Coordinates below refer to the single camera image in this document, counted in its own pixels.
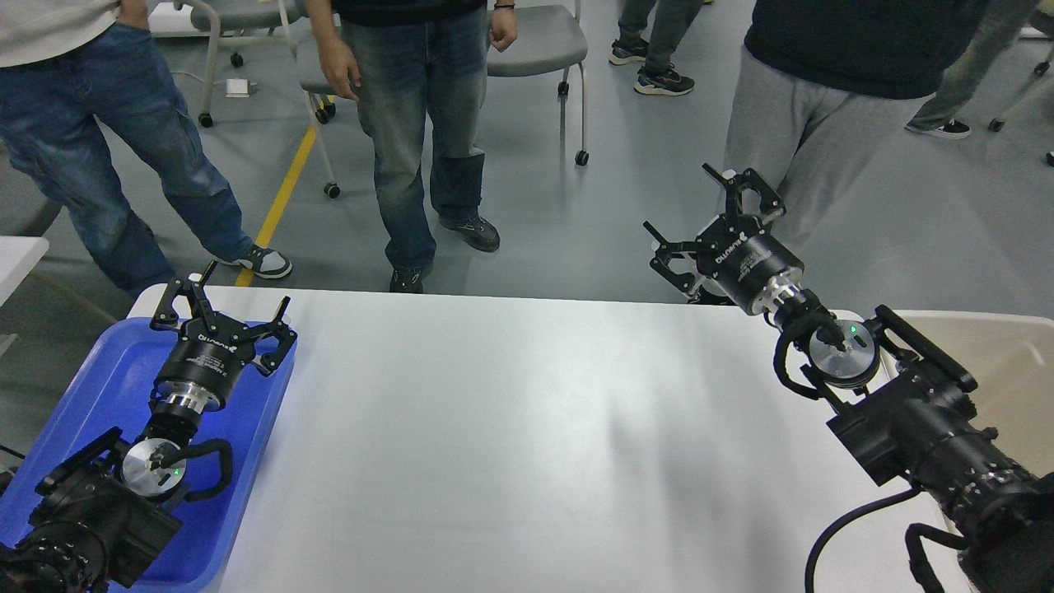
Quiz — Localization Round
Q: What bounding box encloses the grey chair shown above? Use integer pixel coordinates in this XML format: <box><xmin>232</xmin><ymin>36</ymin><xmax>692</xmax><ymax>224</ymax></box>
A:
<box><xmin>294</xmin><ymin>31</ymin><xmax>340</xmax><ymax>199</ymax></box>
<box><xmin>487</xmin><ymin>1</ymin><xmax>590</xmax><ymax>166</ymax></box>
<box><xmin>173</xmin><ymin>1</ymin><xmax>305</xmax><ymax>129</ymax></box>

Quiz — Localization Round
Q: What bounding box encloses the white power adapter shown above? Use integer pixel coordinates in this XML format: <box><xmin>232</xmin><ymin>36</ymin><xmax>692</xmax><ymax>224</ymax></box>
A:
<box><xmin>223</xmin><ymin>78</ymin><xmax>252</xmax><ymax>98</ymax></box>

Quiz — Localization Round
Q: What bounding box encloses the grey chair middle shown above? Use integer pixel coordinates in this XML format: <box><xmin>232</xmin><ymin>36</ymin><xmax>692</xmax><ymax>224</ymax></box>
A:
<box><xmin>294</xmin><ymin>31</ymin><xmax>340</xmax><ymax>199</ymax></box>

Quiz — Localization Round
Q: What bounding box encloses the grey chair left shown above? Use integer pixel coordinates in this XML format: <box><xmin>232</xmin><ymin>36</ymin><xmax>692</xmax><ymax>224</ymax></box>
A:
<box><xmin>173</xmin><ymin>1</ymin><xmax>305</xmax><ymax>129</ymax></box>

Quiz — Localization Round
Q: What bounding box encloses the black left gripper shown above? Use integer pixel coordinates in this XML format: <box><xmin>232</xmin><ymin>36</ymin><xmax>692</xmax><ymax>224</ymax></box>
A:
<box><xmin>150</xmin><ymin>260</ymin><xmax>299</xmax><ymax>413</ymax></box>

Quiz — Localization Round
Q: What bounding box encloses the person with black sneakers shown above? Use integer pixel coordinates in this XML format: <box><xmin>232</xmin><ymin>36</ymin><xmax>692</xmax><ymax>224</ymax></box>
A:
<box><xmin>609</xmin><ymin>1</ymin><xmax>704</xmax><ymax>96</ymax></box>

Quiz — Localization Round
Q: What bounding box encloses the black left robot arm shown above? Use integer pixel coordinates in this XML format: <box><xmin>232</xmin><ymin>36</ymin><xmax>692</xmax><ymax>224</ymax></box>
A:
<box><xmin>2</xmin><ymin>266</ymin><xmax>297</xmax><ymax>592</ymax></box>

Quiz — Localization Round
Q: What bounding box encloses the beige plastic bin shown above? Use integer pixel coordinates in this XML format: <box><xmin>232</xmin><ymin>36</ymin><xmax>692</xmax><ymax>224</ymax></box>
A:
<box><xmin>896</xmin><ymin>309</ymin><xmax>1053</xmax><ymax>478</ymax></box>

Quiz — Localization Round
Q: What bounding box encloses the person in olive trousers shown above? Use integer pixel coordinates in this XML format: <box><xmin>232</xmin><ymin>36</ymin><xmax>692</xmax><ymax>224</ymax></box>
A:
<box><xmin>904</xmin><ymin>1</ymin><xmax>1040</xmax><ymax>140</ymax></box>

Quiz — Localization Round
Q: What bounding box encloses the grey chair right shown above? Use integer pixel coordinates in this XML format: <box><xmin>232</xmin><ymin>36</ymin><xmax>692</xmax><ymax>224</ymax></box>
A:
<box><xmin>487</xmin><ymin>1</ymin><xmax>590</xmax><ymax>166</ymax></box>

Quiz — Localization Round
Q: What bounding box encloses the white side table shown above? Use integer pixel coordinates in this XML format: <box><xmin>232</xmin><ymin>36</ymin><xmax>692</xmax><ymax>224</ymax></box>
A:
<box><xmin>0</xmin><ymin>236</ymin><xmax>48</xmax><ymax>307</ymax></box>

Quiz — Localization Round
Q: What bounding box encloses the blue plastic tray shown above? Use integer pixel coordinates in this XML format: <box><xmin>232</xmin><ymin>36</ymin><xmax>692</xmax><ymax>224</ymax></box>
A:
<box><xmin>0</xmin><ymin>318</ymin><xmax>298</xmax><ymax>592</ymax></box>

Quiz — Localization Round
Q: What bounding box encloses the person in grey sweatpants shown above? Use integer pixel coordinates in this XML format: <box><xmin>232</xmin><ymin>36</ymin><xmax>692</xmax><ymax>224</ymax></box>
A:
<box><xmin>724</xmin><ymin>1</ymin><xmax>989</xmax><ymax>253</ymax></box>

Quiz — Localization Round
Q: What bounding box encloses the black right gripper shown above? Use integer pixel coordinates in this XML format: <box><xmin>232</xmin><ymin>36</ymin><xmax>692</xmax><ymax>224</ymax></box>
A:
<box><xmin>642</xmin><ymin>164</ymin><xmax>806</xmax><ymax>315</ymax></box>

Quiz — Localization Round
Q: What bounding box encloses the person in blue jeans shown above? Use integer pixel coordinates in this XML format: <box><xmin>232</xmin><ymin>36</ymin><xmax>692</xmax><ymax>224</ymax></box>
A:
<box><xmin>1</xmin><ymin>1</ymin><xmax>292</xmax><ymax>297</ymax></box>

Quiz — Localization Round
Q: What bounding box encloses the person in faded jeans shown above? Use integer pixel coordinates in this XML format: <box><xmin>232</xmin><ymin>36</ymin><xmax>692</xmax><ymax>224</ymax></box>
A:
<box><xmin>305</xmin><ymin>1</ymin><xmax>518</xmax><ymax>293</ymax></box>

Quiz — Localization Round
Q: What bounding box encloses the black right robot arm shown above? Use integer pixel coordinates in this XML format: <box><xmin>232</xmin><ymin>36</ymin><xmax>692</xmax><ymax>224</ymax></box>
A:
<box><xmin>649</xmin><ymin>166</ymin><xmax>1053</xmax><ymax>592</ymax></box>

